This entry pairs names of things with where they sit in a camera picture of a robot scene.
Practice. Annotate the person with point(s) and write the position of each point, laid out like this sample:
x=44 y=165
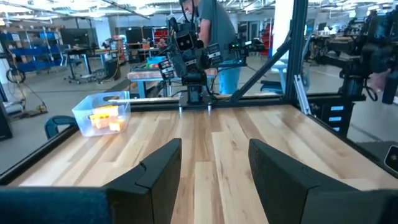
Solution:
x=217 y=28

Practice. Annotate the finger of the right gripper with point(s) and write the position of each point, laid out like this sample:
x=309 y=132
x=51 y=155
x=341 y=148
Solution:
x=214 y=53
x=167 y=69

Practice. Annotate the blue shelving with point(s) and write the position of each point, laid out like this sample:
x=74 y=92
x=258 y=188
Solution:
x=34 y=53

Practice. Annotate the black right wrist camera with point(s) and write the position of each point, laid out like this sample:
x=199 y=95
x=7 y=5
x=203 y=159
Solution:
x=185 y=42

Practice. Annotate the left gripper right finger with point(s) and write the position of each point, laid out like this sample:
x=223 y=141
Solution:
x=280 y=193

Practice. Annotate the black aluminium rig frame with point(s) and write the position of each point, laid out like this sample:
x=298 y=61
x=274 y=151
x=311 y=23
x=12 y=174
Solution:
x=297 y=46

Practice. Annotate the black table clamp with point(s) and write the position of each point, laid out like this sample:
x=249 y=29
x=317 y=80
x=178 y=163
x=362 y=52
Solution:
x=51 y=124

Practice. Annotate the black controller box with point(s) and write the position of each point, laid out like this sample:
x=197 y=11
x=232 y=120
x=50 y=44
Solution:
x=326 y=124

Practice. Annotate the black monitor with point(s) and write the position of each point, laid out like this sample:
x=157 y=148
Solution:
x=77 y=37

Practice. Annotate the long yellow-orange block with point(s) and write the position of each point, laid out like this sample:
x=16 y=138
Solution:
x=106 y=110
x=99 y=120

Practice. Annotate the teal box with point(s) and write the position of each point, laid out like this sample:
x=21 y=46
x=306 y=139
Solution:
x=155 y=60

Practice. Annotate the red storage bins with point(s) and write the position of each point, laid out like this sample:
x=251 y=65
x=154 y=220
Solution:
x=160 y=35

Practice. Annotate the yellow floor device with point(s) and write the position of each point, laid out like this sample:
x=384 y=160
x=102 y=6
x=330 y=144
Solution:
x=41 y=108

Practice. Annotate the small yellow block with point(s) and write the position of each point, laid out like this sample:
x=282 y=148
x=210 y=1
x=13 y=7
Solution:
x=117 y=125

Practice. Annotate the clear plastic bin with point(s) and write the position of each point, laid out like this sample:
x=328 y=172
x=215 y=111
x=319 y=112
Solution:
x=79 y=121

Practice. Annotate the black floor case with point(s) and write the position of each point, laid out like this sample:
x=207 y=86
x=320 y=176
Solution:
x=4 y=124

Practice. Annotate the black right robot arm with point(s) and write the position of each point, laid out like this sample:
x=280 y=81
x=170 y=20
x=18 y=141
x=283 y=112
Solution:
x=194 y=85

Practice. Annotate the person's hand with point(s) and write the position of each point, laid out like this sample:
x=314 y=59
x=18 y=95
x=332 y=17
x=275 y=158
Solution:
x=379 y=81

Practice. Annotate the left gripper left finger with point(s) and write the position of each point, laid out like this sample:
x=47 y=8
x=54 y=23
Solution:
x=149 y=199

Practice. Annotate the wooden table with blue legs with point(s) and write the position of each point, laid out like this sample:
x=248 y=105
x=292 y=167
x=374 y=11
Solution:
x=140 y=75

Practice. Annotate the silver bracket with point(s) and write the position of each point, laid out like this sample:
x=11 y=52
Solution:
x=301 y=93

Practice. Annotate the black table-level camera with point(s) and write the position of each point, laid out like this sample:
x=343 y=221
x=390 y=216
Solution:
x=392 y=158

